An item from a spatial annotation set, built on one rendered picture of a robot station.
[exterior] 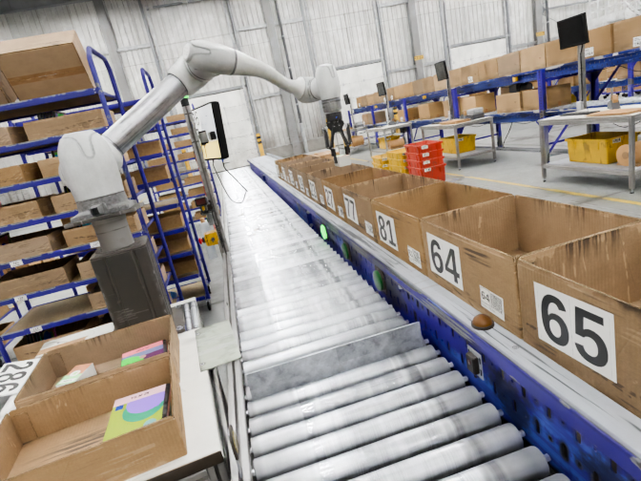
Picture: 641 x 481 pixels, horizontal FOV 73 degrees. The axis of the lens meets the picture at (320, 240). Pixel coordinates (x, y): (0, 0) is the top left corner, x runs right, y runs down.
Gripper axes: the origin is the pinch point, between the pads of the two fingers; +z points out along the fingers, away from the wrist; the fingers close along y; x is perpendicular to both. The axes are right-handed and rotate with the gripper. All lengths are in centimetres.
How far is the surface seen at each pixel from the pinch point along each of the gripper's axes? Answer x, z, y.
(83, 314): -59, 63, 156
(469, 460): 145, 43, 25
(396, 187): 19.6, 17.5, -17.4
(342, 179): -19.5, 14.6, -3.7
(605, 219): 128, 13, -21
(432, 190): 59, 14, -16
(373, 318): 86, 42, 22
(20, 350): -63, 76, 196
